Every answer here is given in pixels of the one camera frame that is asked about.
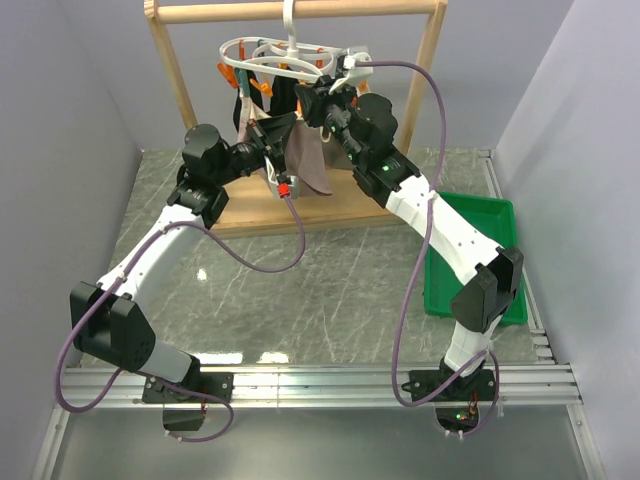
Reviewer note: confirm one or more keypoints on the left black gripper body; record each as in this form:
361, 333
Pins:
244, 158

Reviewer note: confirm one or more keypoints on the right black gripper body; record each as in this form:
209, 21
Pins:
338, 110

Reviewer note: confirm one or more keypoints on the pink beige underwear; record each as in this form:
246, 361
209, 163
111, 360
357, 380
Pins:
304, 151

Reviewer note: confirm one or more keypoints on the white plastic clip hanger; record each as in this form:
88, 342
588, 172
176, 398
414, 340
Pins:
286, 58

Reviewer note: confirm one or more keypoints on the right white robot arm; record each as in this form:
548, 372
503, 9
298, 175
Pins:
489, 273

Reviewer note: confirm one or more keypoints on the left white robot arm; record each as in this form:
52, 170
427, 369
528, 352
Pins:
109, 317

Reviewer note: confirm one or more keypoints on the black underwear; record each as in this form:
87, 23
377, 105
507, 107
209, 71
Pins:
283, 99

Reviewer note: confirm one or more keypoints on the grey underwear white trim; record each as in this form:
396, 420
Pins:
337, 155

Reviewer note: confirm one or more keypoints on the green plastic bin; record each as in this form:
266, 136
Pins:
495, 219

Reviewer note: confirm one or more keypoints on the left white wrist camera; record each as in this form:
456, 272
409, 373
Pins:
281, 184

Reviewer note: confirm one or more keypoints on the wooden hanging rack frame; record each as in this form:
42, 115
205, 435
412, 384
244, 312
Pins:
251, 211

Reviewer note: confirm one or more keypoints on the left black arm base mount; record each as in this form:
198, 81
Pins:
203, 388

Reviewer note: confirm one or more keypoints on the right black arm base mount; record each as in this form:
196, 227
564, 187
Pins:
481, 385

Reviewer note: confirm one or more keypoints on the aluminium rail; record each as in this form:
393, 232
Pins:
332, 386

